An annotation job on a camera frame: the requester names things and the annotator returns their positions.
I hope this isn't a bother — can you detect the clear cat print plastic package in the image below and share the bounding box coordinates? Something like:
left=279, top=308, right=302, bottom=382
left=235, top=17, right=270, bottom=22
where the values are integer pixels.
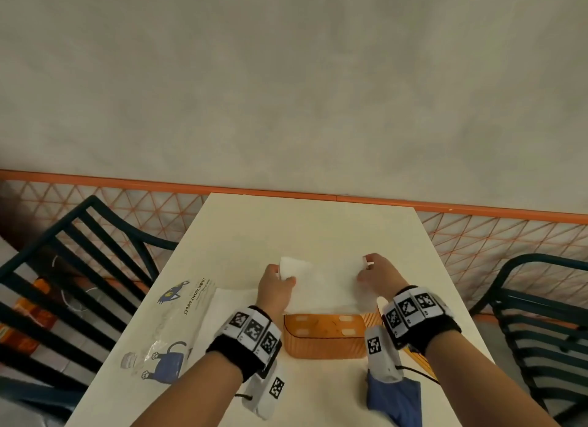
left=120, top=277, right=259, bottom=387

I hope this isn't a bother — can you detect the person's left forearm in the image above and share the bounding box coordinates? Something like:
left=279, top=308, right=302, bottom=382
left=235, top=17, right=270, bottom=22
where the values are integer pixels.
left=131, top=350, right=244, bottom=427

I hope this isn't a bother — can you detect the white wrist camera with marker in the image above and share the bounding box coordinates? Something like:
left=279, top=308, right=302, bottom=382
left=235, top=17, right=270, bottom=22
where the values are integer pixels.
left=365, top=325, right=406, bottom=384
left=240, top=361, right=286, bottom=421

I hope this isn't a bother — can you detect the black wristband with marker tags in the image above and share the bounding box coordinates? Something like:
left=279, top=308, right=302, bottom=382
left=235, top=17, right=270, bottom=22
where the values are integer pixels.
left=206, top=305, right=284, bottom=384
left=381, top=285, right=463, bottom=357

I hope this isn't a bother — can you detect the orange plastic basket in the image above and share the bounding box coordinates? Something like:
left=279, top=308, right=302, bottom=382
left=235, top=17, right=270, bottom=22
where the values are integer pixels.
left=283, top=313, right=369, bottom=361

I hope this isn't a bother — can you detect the orange packet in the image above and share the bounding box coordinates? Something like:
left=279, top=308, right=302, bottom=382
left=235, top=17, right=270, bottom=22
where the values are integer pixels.
left=0, top=277, right=58, bottom=355

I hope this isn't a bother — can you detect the blue cloth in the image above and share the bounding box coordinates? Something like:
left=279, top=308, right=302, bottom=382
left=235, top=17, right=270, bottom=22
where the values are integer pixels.
left=365, top=369, right=423, bottom=427

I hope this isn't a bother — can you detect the orange lattice railing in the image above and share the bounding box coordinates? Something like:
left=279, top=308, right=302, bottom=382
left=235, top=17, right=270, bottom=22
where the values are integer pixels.
left=0, top=169, right=588, bottom=311

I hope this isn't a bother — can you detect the person's right hand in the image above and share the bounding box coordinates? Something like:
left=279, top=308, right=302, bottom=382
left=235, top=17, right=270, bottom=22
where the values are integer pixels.
left=356, top=253, right=410, bottom=304

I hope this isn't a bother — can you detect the dark green slatted chair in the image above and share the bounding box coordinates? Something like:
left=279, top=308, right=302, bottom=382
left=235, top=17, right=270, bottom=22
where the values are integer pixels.
left=469, top=253, right=588, bottom=424
left=0, top=195, right=180, bottom=424

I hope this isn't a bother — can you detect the black cable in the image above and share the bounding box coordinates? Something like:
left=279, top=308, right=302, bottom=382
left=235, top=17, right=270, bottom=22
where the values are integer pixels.
left=398, top=365, right=440, bottom=386

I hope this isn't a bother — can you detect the person's left hand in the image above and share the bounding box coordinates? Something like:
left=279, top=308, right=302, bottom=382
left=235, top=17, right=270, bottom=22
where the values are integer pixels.
left=255, top=264, right=297, bottom=320

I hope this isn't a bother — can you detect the white paper napkin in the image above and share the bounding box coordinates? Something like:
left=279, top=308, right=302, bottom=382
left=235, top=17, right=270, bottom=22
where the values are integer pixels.
left=279, top=256, right=380, bottom=315

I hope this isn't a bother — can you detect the person's right forearm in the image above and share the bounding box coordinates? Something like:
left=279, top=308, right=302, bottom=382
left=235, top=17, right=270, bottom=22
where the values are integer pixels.
left=425, top=332, right=562, bottom=427

